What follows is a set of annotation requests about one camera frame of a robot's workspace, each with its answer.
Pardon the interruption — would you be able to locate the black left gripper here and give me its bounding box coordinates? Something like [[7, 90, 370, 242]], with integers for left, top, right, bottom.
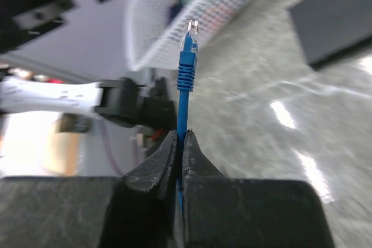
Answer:
[[95, 77, 177, 131]]

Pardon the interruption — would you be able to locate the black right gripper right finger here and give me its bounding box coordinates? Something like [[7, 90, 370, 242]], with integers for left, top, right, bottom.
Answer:
[[183, 131, 335, 247]]

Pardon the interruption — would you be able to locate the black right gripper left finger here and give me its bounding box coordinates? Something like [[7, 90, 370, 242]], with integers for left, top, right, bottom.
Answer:
[[1, 132, 176, 247]]

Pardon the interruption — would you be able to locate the blue ethernet cable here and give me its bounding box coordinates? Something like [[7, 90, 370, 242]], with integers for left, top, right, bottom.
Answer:
[[175, 19, 199, 217]]

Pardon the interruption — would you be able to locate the dark grey network switch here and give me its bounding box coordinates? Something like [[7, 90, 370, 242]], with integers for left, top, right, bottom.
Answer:
[[289, 0, 371, 68]]

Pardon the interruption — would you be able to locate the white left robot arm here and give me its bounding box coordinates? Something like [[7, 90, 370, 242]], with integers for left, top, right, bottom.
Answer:
[[1, 76, 177, 131]]

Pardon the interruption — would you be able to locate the white plastic mesh basket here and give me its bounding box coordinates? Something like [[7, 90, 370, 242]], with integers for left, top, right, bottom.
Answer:
[[124, 0, 251, 71]]

